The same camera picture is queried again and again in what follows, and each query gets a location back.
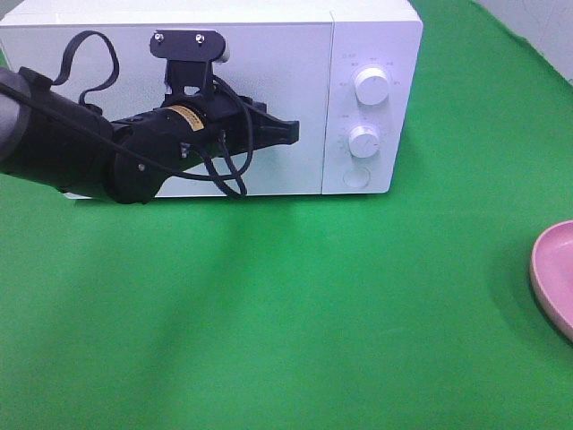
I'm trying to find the green table cloth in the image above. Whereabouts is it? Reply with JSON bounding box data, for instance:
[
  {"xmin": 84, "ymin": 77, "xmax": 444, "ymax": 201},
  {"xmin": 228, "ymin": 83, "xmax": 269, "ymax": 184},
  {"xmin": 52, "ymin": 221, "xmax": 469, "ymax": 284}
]
[{"xmin": 1, "ymin": 1, "xmax": 572, "ymax": 429}]

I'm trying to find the pink round plate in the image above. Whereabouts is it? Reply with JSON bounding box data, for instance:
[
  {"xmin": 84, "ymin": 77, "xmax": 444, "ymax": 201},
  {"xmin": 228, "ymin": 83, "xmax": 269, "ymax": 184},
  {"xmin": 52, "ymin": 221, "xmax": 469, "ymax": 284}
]
[{"xmin": 529, "ymin": 219, "xmax": 572, "ymax": 341}]

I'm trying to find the round white door button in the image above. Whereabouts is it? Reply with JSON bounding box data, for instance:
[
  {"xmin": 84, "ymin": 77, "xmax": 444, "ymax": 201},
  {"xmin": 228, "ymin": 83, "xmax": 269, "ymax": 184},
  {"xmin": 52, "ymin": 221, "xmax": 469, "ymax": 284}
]
[{"xmin": 343, "ymin": 167, "xmax": 371, "ymax": 189}]

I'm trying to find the white microwave oven body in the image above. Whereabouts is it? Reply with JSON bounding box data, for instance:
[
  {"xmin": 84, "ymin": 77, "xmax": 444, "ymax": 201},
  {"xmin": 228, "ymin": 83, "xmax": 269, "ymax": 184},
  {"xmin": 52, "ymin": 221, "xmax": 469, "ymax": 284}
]
[{"xmin": 1, "ymin": 1, "xmax": 423, "ymax": 194}]

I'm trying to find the white microwave knob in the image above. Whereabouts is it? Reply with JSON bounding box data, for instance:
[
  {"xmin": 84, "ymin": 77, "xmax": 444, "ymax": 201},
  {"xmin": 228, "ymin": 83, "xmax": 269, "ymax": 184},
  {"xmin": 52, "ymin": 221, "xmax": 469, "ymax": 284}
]
[
  {"xmin": 348, "ymin": 125, "xmax": 381, "ymax": 159},
  {"xmin": 353, "ymin": 65, "xmax": 389, "ymax": 106}
]

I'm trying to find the white microwave door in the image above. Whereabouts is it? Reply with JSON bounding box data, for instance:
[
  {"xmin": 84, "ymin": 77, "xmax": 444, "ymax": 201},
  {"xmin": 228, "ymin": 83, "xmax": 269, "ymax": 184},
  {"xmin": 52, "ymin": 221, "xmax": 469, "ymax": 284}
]
[{"xmin": 1, "ymin": 23, "xmax": 331, "ymax": 195}]

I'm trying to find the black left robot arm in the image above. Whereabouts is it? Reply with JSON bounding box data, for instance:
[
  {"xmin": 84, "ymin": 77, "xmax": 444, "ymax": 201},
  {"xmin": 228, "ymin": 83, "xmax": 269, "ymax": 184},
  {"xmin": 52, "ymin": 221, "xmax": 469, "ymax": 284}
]
[{"xmin": 1, "ymin": 67, "xmax": 300, "ymax": 204}]

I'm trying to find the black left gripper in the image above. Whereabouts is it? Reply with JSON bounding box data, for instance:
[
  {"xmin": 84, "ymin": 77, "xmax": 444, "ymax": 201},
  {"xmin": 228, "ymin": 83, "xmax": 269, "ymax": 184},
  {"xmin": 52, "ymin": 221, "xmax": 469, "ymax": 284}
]
[{"xmin": 154, "ymin": 91, "xmax": 300, "ymax": 168}]

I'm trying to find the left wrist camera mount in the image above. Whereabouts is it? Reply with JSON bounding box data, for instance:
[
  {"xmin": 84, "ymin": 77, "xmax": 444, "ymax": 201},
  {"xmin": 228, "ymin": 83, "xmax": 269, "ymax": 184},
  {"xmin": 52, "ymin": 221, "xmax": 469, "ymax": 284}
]
[{"xmin": 150, "ymin": 29, "xmax": 229, "ymax": 105}]

